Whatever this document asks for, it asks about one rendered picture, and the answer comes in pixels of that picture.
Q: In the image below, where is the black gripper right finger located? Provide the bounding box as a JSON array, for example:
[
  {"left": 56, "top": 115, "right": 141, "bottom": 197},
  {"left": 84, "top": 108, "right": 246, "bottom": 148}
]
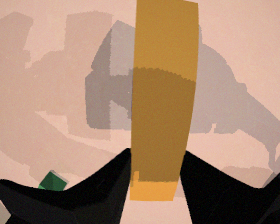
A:
[{"left": 180, "top": 151, "right": 280, "bottom": 224}]

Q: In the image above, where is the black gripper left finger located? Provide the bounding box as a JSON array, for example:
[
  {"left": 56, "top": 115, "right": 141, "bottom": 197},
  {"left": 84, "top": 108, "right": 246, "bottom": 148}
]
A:
[{"left": 0, "top": 148, "right": 132, "bottom": 224}]

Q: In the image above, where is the green cube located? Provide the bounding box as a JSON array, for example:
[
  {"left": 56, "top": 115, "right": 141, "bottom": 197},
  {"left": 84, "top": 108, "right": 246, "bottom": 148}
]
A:
[{"left": 37, "top": 172, "right": 66, "bottom": 191}]

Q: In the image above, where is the yellow bar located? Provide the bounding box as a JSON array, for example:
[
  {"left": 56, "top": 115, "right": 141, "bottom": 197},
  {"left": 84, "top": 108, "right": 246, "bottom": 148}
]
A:
[{"left": 129, "top": 0, "right": 199, "bottom": 202}]

